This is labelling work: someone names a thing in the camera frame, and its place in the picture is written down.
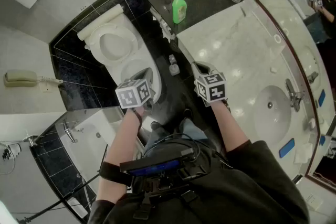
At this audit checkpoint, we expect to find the blue flat case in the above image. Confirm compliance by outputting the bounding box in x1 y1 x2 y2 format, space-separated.
278 138 296 159

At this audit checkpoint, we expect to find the chrome sink faucet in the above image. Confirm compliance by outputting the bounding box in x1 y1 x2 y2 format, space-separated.
284 78 306 113

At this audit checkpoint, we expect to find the white sink basin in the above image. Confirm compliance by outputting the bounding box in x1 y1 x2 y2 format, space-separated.
254 84 292 145

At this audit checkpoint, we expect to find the person's right forearm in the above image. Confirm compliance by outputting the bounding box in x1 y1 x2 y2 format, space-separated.
209 99 253 153

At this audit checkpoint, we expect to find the white toilet bowl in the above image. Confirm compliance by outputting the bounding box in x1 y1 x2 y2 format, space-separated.
77 3 163 106

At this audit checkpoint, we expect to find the white wall socket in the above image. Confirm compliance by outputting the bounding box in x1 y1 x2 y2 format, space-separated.
305 192 324 211

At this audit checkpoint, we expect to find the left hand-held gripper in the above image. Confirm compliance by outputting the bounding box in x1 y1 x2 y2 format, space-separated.
115 67 156 110

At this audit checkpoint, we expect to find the chrome bathtub handle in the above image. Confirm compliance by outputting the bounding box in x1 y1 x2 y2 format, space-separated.
62 119 79 145

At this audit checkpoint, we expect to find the white bathtub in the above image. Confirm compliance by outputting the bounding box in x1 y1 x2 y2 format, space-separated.
58 106 138 219

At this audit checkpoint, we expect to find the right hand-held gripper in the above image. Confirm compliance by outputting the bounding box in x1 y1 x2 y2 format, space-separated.
190 61 227 103

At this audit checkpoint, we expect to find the white folded tissue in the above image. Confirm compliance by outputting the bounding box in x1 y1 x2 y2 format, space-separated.
293 142 313 165

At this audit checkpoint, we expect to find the black chest-mounted device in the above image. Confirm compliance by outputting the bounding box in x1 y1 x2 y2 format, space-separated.
119 147 197 177

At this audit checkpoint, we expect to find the coiled telephone cord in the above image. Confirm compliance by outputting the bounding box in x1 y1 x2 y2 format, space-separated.
36 75 64 85

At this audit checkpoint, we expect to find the beige wall telephone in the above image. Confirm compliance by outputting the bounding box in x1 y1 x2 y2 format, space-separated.
3 69 38 88

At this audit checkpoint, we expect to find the chrome shower fitting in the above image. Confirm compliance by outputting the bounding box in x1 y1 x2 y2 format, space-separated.
0 134 40 176

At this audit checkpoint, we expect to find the green plastic bottle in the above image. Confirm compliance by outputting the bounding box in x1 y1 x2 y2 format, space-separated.
172 0 187 25

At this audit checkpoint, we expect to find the chrome toilet paper holder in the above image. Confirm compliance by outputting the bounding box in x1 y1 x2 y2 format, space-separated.
150 6 177 41

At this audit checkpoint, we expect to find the person's black shirt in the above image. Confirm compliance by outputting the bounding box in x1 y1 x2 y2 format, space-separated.
87 138 311 224

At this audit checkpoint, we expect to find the person's left forearm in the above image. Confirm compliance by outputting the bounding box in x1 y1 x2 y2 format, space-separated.
95 106 145 203

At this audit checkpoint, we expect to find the large wall mirror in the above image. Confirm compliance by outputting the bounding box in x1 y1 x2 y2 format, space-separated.
174 0 336 187

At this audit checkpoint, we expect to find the black cable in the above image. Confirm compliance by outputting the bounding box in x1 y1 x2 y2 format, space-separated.
15 143 109 224

